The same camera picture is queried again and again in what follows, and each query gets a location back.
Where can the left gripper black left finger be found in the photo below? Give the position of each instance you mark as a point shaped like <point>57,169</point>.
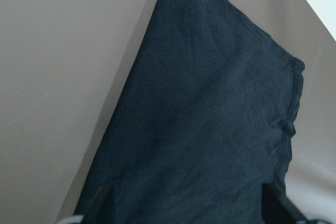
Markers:
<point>94,210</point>

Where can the black printed t-shirt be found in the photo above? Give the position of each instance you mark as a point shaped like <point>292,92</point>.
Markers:
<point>205,118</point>

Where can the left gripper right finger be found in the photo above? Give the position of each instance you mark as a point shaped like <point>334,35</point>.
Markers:
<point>278,208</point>

